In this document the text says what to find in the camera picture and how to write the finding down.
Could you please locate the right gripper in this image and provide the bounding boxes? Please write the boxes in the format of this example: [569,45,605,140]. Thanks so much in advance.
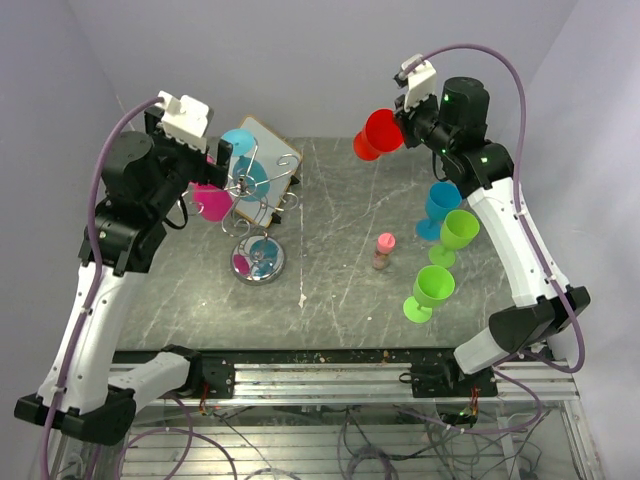
[393,86,455,157]

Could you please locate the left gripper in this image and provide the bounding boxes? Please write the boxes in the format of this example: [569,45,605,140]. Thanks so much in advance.
[144,105,233,217]

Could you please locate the red plastic wine glass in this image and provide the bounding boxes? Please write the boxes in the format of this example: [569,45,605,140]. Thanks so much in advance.
[353,109,404,161]

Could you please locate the magenta plastic wine glass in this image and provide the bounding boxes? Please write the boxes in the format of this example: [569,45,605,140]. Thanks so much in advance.
[190,170,233,223]

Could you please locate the blue wine glass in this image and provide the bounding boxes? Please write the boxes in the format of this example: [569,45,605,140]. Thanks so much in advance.
[222,128,270,202]
[416,182,462,241]

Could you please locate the chrome wine glass rack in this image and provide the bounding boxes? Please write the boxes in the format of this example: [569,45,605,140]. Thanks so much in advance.
[182,142,301,287]

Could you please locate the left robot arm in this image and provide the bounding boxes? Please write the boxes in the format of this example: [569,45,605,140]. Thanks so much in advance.
[14,101,232,446]

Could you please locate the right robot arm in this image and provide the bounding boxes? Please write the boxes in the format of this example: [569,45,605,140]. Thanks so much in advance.
[394,75,591,396]

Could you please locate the green wine glass rear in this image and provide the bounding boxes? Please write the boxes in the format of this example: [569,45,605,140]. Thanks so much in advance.
[428,209,480,269]

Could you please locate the green wine glass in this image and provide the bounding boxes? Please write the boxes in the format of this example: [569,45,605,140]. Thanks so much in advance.
[403,265,456,323]
[428,209,480,269]

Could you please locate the green wine glass front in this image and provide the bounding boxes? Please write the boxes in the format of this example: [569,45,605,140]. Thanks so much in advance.
[403,265,456,323]

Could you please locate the small pink-capped bottle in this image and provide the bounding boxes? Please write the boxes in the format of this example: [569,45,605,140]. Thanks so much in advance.
[372,232,396,270]

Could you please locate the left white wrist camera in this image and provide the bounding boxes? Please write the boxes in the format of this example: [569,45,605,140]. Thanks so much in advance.
[156,91,214,153]

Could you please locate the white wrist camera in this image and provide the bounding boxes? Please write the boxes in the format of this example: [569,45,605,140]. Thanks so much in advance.
[394,54,437,112]
[156,91,214,153]

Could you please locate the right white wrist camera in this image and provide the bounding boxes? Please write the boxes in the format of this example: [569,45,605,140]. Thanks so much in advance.
[394,54,437,112]

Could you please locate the small whiteboard with wooden frame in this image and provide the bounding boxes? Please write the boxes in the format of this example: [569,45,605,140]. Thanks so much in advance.
[231,116,302,228]

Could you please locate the aluminium mounting rail frame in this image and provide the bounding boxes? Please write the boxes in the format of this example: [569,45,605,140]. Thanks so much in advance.
[49,344,591,480]

